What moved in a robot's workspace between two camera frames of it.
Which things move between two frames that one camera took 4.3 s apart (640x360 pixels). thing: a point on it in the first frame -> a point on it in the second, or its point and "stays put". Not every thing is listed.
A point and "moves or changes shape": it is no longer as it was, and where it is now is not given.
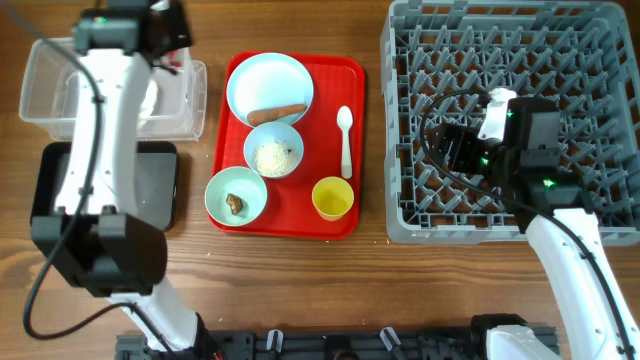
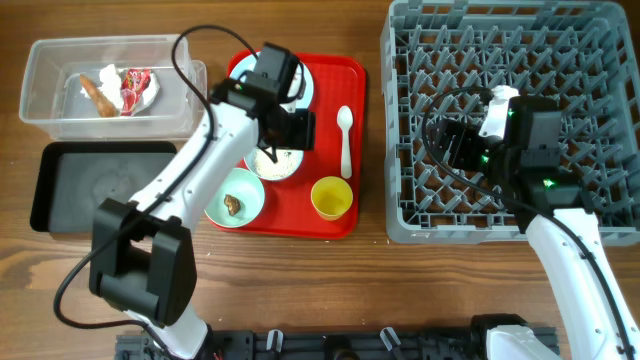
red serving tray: x=321 y=198 stays put
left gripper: x=183 y=37 -> x=302 y=133
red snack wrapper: x=176 y=58 moves or changes shape
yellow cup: x=332 y=197 stays put
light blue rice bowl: x=273 y=149 stays put
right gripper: x=465 y=138 stays put
